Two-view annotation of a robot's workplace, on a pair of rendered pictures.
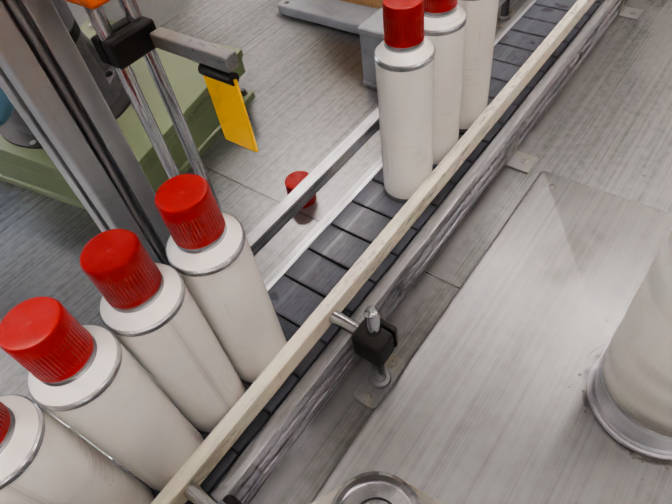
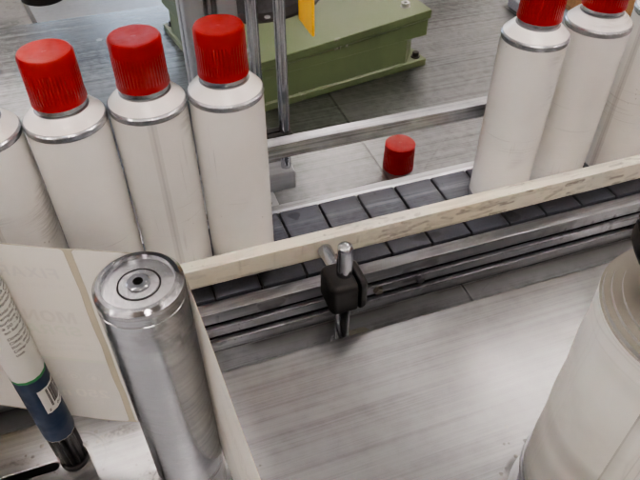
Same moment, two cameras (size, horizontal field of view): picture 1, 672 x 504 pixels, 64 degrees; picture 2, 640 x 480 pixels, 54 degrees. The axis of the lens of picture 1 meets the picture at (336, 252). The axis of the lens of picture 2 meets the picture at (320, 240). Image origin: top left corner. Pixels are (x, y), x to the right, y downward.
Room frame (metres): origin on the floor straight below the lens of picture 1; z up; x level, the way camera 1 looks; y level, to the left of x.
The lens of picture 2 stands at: (-0.08, -0.14, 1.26)
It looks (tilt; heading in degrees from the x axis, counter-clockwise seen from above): 44 degrees down; 25
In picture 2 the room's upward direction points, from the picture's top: straight up
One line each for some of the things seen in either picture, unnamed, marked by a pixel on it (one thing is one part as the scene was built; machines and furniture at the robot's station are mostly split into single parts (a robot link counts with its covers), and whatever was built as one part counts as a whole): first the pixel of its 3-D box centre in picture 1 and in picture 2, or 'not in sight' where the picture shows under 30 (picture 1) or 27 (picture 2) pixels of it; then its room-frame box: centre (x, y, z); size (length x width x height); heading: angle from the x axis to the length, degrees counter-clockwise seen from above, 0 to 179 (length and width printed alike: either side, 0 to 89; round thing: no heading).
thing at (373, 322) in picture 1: (377, 347); (344, 299); (0.22, -0.02, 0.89); 0.03 x 0.03 x 0.12; 45
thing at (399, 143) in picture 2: (300, 188); (399, 153); (0.48, 0.03, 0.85); 0.03 x 0.03 x 0.03
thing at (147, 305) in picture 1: (175, 343); (162, 169); (0.20, 0.12, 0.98); 0.05 x 0.05 x 0.20
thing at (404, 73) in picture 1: (405, 107); (519, 97); (0.41, -0.09, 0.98); 0.05 x 0.05 x 0.20
